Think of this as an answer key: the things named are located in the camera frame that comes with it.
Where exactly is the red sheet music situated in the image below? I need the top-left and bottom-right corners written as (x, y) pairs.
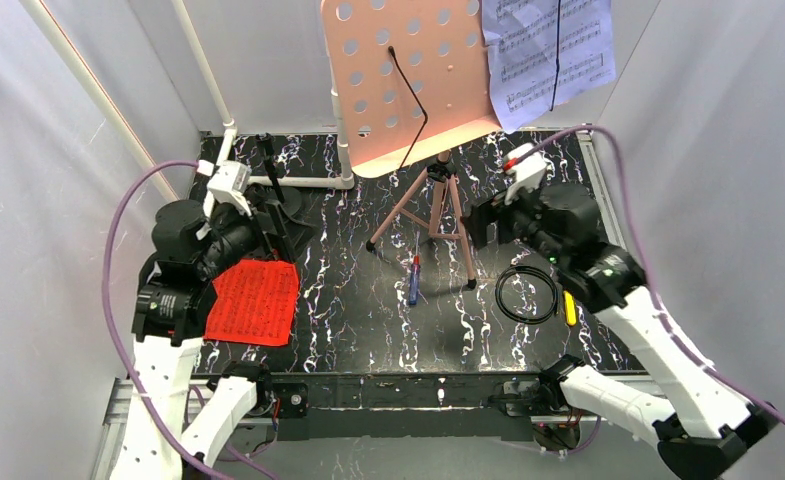
top-left (204, 259), bottom-right (299, 347)

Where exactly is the pink tripod music stand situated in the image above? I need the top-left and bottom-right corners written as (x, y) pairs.
top-left (320, 1), bottom-right (499, 289)

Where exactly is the white sheet music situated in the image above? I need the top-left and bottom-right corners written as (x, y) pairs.
top-left (480, 0), bottom-right (617, 133)

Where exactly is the white PVC pipe frame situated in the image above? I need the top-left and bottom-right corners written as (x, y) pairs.
top-left (17, 0), bottom-right (357, 207)

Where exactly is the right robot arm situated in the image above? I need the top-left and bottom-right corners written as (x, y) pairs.
top-left (463, 184), bottom-right (776, 479)

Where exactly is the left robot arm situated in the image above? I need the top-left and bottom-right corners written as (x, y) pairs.
top-left (111, 199), bottom-right (316, 479)

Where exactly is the blue red screwdriver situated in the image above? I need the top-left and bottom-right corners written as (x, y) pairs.
top-left (407, 233), bottom-right (421, 306)

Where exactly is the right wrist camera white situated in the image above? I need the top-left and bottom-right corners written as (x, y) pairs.
top-left (502, 143), bottom-right (548, 205)

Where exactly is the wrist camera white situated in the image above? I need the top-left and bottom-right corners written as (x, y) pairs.
top-left (502, 143), bottom-right (548, 205)
top-left (203, 160), bottom-right (252, 218)

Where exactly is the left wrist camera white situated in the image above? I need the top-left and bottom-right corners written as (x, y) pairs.
top-left (203, 160), bottom-right (252, 218)

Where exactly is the coiled black cable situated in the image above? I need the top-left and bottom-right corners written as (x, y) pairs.
top-left (494, 265), bottom-right (560, 326)

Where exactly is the yellow handled tool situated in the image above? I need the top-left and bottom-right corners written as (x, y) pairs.
top-left (563, 290), bottom-right (577, 328)

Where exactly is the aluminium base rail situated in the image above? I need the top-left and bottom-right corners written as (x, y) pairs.
top-left (93, 374), bottom-right (721, 480)

